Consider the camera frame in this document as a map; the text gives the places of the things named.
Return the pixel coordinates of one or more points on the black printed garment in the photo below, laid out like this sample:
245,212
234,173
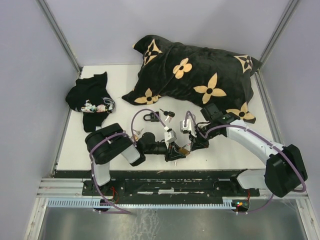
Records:
90,97

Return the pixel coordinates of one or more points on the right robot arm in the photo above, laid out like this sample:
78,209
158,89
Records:
284,170

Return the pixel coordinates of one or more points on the slotted cable duct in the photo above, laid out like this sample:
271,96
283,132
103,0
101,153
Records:
166,202

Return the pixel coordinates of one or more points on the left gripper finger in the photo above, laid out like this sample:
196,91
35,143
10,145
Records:
177,149
177,156

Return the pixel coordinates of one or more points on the silver keys of small padlock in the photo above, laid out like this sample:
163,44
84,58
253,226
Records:
138,132

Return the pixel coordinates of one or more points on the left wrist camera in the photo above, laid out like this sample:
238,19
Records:
170,136

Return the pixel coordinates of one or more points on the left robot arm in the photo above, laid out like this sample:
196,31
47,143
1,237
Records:
107,143

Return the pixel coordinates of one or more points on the black-headed keys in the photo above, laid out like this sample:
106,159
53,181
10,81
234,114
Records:
168,115

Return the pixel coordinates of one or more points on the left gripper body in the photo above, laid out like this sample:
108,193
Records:
169,151

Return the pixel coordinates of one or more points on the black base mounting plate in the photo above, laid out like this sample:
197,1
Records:
196,186

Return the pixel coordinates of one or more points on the black padlock shackle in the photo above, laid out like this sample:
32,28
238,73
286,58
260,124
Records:
152,117

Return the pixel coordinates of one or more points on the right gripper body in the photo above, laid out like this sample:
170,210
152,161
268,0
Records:
202,141

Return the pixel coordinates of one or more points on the black floral pillow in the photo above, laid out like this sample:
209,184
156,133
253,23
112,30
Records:
200,75

